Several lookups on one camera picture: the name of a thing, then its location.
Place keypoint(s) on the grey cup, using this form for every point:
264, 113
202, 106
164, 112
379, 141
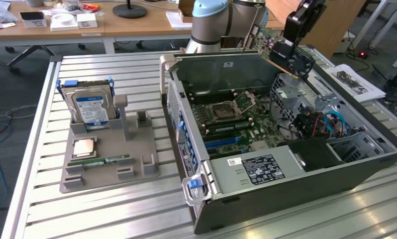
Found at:
35, 3

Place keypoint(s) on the black RAM slot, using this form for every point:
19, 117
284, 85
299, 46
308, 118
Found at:
215, 100
219, 95

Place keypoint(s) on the blue case latch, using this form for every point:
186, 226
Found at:
195, 184

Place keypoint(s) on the small white roll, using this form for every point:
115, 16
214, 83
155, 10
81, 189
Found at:
49, 2

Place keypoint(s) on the white card with red print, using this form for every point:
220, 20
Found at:
3, 25

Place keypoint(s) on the CPU socket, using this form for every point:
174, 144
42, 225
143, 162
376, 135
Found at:
223, 112

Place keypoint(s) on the wooden cabinet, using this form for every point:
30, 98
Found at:
338, 30

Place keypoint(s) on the metal disk bay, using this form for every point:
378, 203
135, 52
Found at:
362, 147

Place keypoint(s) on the blue expansion slot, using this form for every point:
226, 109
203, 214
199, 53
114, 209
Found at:
220, 143

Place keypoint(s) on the grey parts rack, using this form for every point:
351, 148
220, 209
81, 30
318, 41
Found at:
113, 174

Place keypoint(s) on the open grey PC case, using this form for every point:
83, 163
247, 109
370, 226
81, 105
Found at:
284, 199

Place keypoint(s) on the white floor box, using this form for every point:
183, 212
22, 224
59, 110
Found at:
346, 42

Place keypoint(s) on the hard disk with blue label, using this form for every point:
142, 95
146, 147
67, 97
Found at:
89, 109

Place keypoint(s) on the white papers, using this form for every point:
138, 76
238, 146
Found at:
179, 21

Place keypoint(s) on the red plastic item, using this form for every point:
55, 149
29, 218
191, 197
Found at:
91, 7

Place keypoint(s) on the green RAM stick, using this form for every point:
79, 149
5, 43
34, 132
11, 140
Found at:
93, 161

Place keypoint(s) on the grey power supply with label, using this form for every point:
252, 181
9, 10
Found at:
226, 179

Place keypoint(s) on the white tape roll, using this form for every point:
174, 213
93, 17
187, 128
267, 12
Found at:
67, 21

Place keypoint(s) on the white table frame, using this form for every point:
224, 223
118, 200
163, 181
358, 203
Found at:
388, 26

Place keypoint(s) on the white box with black top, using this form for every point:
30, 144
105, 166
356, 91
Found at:
37, 23

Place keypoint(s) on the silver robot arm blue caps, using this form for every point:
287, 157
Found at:
212, 25

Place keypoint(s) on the small white box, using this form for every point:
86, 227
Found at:
87, 21

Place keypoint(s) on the power strip with red light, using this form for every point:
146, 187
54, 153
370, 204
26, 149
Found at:
363, 54

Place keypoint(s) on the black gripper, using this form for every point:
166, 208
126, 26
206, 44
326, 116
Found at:
302, 25

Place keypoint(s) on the metal drive cage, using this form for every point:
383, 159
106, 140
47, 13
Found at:
287, 95

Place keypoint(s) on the printed paper stack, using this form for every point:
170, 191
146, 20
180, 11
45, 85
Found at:
355, 82

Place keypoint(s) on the clear bag with dark parts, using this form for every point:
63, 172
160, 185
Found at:
73, 5

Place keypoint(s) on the black lamp base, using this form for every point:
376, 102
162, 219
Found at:
130, 11

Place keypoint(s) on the green motherboard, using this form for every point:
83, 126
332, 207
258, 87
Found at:
262, 124

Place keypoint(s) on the brown cardboard box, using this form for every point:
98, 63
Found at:
186, 7

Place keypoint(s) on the CPU chip with metal lid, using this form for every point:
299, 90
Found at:
85, 147

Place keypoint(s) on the graphics card with black fan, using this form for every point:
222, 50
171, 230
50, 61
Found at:
282, 54

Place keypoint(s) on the wooden desk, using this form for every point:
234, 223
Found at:
19, 33

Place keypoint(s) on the metal socket cover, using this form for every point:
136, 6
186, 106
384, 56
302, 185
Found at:
246, 99

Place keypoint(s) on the flat white box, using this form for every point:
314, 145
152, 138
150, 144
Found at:
65, 28

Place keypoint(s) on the black RAM stick with label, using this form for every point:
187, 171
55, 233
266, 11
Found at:
228, 127

